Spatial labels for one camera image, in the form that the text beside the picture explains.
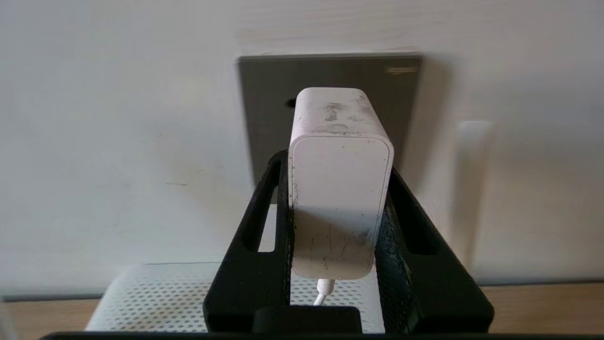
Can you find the white router with antennas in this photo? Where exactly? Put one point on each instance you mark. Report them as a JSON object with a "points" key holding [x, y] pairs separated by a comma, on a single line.
{"points": [[155, 302]]}

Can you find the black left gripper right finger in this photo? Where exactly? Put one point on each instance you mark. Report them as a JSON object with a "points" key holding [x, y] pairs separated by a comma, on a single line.
{"points": [[424, 283]]}

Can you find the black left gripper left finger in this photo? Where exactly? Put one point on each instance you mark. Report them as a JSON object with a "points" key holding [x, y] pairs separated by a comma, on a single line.
{"points": [[250, 274]]}

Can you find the white power adapter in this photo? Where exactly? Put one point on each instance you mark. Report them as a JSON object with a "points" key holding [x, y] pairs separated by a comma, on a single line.
{"points": [[339, 189]]}

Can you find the grey wall socket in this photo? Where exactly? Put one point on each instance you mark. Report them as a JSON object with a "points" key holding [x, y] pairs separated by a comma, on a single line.
{"points": [[269, 94]]}

